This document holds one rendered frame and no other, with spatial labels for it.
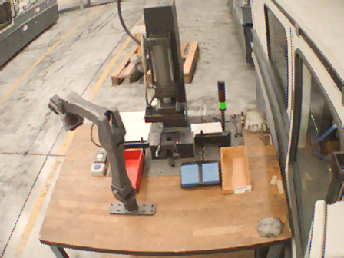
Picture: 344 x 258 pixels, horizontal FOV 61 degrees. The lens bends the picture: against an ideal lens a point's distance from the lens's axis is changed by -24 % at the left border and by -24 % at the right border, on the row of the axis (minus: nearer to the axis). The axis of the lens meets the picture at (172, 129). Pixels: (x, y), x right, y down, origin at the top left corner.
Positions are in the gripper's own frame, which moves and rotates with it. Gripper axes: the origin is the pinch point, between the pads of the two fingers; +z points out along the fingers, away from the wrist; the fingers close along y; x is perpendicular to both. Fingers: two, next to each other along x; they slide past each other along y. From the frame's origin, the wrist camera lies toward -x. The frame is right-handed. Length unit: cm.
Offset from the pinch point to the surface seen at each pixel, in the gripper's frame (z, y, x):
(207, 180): 14, -38, 47
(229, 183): 14, -45, 54
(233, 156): 25, -55, 42
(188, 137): 25, -41, 23
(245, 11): 223, -214, -132
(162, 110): 7.5, -35.9, 11.7
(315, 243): -83, -42, 83
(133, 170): 23.4, -11.6, 24.1
